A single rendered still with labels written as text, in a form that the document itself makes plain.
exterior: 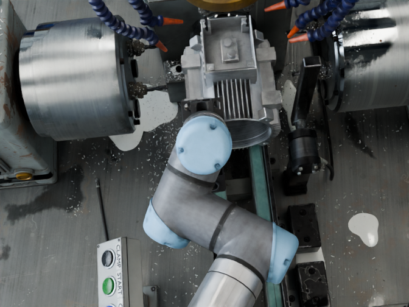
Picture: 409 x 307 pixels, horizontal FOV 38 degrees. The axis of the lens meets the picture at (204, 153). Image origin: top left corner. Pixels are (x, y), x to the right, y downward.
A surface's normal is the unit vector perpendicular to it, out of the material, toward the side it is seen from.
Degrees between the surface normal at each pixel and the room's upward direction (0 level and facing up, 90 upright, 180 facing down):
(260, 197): 0
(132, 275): 52
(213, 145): 30
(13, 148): 90
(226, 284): 15
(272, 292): 0
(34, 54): 2
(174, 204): 24
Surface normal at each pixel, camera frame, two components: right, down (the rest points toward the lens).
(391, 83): 0.05, 0.65
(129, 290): 0.76, -0.29
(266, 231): 0.15, -0.70
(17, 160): 0.09, 0.93
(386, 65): 0.02, 0.38
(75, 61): -0.03, -0.13
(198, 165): 0.00, 0.15
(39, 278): -0.05, -0.35
